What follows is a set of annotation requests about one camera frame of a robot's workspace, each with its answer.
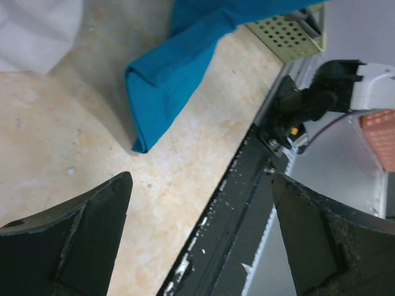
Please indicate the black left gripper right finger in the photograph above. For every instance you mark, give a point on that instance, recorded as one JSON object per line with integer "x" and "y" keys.
{"x": 332, "y": 248}

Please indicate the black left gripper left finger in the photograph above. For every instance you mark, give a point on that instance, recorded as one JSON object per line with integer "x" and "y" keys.
{"x": 68, "y": 249}

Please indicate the blue t-shirt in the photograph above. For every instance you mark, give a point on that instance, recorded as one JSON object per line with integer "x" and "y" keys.
{"x": 160, "y": 83}

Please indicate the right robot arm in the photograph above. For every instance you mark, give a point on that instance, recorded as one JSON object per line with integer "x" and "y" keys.
{"x": 338, "y": 86}

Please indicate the white t-shirt on green hanger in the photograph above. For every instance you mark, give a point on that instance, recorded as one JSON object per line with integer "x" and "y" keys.
{"x": 36, "y": 35}

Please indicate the light green perforated basket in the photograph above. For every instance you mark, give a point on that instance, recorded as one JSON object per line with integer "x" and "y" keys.
{"x": 288, "y": 39}

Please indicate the white toothed cable strip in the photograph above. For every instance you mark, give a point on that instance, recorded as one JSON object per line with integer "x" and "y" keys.
{"x": 269, "y": 273}

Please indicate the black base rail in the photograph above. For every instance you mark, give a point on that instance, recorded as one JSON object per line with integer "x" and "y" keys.
{"x": 228, "y": 232}

